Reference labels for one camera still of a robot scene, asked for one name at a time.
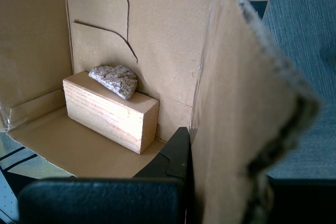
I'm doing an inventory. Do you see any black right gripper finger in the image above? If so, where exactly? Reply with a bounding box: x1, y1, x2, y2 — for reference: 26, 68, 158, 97
271, 178, 336, 224
18, 126, 196, 224

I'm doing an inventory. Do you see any light wooden block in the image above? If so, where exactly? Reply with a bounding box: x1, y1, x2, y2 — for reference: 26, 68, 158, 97
62, 71, 160, 155

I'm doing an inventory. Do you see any speckled granite rock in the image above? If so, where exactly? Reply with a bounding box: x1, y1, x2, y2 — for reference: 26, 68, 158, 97
88, 65, 139, 100

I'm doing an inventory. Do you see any brown cardboard box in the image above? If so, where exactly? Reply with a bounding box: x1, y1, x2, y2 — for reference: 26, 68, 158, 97
0, 0, 320, 224

